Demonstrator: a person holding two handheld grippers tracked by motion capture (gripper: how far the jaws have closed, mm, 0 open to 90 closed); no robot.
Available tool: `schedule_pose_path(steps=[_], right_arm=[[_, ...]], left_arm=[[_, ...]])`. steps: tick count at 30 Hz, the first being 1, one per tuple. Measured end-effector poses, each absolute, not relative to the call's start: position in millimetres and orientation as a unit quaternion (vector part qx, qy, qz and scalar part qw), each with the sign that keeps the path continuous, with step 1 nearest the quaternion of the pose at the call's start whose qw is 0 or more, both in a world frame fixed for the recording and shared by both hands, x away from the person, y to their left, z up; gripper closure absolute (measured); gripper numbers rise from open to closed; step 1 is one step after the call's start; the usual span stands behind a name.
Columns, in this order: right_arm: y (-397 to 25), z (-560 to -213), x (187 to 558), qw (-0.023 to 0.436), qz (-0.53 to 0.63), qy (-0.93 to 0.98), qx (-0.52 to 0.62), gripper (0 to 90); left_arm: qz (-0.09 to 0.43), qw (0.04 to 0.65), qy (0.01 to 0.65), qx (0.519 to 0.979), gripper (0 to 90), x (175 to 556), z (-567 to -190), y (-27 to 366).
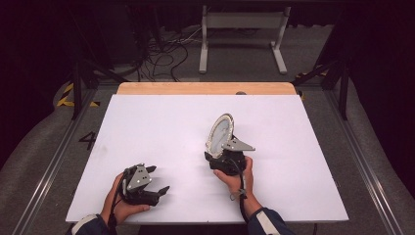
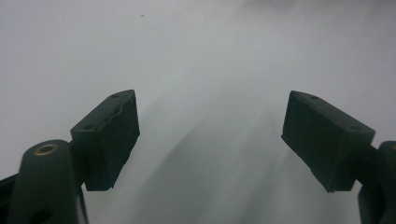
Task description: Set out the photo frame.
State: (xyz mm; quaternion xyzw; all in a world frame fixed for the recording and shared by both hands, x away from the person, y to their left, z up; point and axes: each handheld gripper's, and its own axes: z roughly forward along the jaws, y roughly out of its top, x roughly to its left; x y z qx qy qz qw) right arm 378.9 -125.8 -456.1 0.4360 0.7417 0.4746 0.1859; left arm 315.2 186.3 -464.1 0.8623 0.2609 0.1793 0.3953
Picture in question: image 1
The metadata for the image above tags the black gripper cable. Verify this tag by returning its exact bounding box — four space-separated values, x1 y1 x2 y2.
107 170 129 233
229 160 251 224

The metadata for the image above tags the grey metal desk frame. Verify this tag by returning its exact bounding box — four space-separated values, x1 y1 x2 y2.
198 5 292 75

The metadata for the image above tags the white board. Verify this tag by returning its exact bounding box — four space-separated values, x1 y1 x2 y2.
65 94 349 225

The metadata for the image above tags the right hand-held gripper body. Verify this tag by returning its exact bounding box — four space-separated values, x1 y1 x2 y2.
208 136 256 177

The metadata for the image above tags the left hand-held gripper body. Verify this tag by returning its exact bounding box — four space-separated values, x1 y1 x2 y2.
118 163 161 208

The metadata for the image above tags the aluminium floor rail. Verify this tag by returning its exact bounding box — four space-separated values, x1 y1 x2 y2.
11 87 101 235
322 87 407 235

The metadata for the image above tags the person's right hand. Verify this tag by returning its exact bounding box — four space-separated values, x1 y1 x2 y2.
212 156 255 201

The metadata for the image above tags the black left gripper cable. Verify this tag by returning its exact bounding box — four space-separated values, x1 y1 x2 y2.
107 170 129 233

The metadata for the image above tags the oval mirror with jewelled rim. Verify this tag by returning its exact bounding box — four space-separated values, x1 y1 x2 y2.
206 113 236 160

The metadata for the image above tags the tangle of black floor cables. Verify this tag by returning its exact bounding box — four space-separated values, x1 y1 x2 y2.
135 25 204 83

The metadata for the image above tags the wooden table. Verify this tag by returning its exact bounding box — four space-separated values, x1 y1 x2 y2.
115 81 298 96

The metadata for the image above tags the person's left hand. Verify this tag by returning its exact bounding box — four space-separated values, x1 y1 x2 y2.
100 171 152 227

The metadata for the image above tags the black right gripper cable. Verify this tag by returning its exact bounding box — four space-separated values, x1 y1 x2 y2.
229 160 251 224

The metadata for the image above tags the black metal stand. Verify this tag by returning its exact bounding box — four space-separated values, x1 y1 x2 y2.
291 57 350 121
69 55 130 121

